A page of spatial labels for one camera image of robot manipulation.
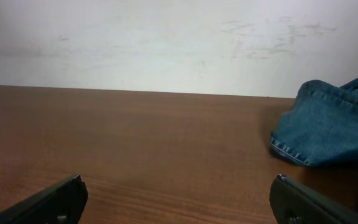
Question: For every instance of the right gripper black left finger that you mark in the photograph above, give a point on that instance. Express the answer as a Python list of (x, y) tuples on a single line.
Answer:
[(60, 203)]

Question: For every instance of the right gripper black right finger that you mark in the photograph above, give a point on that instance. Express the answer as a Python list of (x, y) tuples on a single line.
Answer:
[(295, 203)]

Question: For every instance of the blue denim jeans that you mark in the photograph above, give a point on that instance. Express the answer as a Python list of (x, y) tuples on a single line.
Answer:
[(321, 129)]

